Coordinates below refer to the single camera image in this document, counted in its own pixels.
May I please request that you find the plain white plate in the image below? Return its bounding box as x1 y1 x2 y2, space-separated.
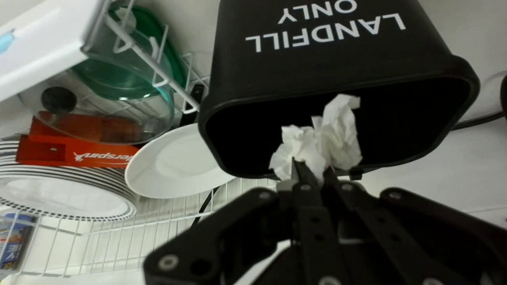
124 122 238 202

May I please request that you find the black cable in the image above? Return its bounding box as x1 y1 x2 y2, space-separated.
450 108 507 134

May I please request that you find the red cardboard box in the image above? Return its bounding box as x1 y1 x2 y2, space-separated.
15 110 143 172

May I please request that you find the white wire lid holder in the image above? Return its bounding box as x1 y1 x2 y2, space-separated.
100 0 211 116

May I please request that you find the white plate with striped rim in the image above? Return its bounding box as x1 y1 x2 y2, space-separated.
0 138 140 224

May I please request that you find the white wire dish rack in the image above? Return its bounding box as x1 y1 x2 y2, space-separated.
0 176 282 281

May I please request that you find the green rimmed glass bowl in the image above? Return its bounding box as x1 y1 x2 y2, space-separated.
70 4 190 145

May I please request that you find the white paper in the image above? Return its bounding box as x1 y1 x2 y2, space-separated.
268 94 365 183

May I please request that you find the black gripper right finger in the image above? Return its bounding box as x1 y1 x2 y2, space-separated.
322 167 507 285

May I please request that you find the blue packet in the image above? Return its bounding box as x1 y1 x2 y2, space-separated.
0 211 42 274

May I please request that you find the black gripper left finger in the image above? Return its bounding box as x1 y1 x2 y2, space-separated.
143 159 339 285

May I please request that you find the glass lid with black knob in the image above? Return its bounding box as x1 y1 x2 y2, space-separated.
35 73 178 148

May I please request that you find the black landfill only bin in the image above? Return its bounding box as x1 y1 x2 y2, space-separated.
197 0 482 181

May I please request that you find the white plastic container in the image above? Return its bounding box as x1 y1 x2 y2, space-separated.
0 0 116 105

